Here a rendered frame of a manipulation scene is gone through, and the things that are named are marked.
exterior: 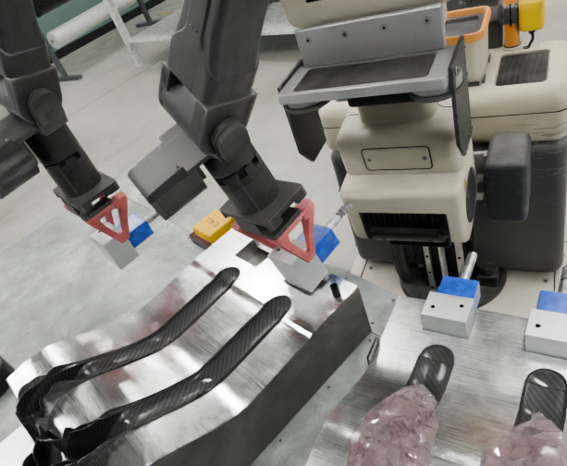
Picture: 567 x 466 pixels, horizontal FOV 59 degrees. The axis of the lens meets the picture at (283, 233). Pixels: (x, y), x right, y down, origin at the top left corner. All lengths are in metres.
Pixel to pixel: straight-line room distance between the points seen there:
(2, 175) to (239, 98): 0.35
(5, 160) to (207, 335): 0.33
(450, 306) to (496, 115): 0.62
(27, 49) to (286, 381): 0.48
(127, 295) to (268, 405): 0.43
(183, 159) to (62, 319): 0.56
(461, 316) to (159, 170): 0.36
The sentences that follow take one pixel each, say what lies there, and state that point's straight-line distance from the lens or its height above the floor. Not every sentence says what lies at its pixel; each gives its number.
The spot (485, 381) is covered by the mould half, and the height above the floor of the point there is 0.85.
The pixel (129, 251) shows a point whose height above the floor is 0.93.
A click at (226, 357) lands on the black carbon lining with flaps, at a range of 0.63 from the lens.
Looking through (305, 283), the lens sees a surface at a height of 0.91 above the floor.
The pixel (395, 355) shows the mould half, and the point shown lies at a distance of 0.60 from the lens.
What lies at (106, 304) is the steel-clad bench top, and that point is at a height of 0.80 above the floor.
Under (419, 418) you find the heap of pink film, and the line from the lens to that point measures 0.50.
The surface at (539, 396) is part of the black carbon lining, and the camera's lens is 0.57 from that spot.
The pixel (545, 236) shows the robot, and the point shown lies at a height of 0.43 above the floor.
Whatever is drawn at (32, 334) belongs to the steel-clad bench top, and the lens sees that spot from 1.02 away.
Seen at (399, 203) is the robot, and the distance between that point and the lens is 0.93.
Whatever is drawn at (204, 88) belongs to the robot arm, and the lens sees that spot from 0.43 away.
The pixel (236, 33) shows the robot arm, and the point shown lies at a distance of 0.41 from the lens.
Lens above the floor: 1.34
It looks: 37 degrees down
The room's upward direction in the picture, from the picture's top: 22 degrees counter-clockwise
